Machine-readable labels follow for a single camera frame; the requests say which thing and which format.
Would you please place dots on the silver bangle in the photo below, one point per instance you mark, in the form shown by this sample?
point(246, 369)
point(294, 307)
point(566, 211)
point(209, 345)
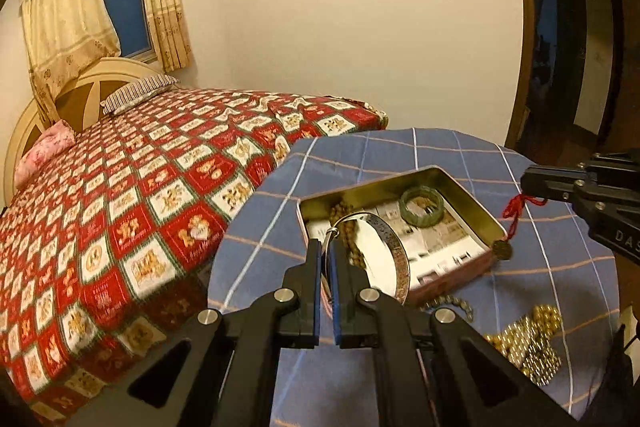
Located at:
point(401, 257)

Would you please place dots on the bed with red patterned quilt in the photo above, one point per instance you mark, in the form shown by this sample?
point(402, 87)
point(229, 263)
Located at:
point(150, 207)

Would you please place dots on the pink floral pillow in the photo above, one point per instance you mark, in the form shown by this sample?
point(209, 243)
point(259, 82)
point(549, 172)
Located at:
point(42, 152)

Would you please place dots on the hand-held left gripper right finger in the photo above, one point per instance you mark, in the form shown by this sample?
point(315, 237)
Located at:
point(340, 302)

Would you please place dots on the metal tin box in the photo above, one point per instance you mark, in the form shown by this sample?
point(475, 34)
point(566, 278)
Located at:
point(360, 193)

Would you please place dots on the blue plaid tablecloth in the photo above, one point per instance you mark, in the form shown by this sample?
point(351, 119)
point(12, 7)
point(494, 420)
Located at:
point(350, 157)

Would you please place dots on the wide yellow curtain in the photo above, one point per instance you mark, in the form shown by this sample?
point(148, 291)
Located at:
point(65, 17)

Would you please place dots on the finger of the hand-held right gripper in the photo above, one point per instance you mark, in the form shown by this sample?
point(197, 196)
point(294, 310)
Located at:
point(550, 184)
point(615, 168)

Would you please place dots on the brown wooden door frame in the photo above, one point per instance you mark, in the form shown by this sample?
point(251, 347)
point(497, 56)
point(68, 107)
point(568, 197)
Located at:
point(522, 57)

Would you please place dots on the striped pillow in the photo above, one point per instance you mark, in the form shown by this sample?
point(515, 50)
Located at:
point(135, 93)

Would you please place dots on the cream wooden headboard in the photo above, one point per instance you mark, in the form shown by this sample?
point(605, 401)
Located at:
point(100, 72)

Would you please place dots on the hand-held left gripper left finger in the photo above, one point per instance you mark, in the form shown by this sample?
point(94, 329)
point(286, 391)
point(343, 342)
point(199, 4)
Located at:
point(310, 297)

